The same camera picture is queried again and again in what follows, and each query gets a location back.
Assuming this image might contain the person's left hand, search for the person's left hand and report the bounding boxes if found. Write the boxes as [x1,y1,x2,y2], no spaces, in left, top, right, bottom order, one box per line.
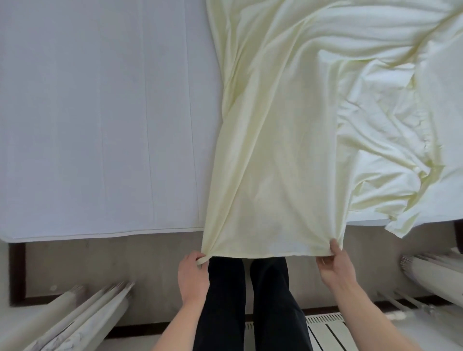
[177,251,211,305]

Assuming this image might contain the person's right hand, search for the person's right hand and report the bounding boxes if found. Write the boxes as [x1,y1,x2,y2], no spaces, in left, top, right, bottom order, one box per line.
[316,239,358,290]

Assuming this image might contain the pale yellow bed sheet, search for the pale yellow bed sheet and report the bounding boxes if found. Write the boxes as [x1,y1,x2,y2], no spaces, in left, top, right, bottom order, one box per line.
[200,0,463,260]

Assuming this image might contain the person's right forearm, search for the person's right forearm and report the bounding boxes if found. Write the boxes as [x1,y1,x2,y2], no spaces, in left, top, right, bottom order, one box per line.
[331,278,443,351]

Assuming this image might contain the person's left forearm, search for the person's left forearm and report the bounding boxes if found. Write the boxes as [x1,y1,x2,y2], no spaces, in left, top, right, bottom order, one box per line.
[151,295,207,351]

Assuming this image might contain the person's black trousers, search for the person's black trousers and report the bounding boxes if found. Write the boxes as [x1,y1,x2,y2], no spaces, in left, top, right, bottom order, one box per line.
[193,256,314,351]

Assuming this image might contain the white radiator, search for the white radiator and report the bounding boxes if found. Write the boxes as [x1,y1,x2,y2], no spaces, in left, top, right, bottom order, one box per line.
[245,312,366,351]

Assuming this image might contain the white heating pipes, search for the white heating pipes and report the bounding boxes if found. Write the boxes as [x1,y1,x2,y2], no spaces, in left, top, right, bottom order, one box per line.
[377,289,440,320]

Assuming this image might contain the white pleated curtain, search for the white pleated curtain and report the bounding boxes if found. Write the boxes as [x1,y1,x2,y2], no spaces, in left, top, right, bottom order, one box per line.
[0,281,135,351]
[399,251,463,309]

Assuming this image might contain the white mattress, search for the white mattress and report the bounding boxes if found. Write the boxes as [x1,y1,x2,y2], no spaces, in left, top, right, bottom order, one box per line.
[0,0,463,243]

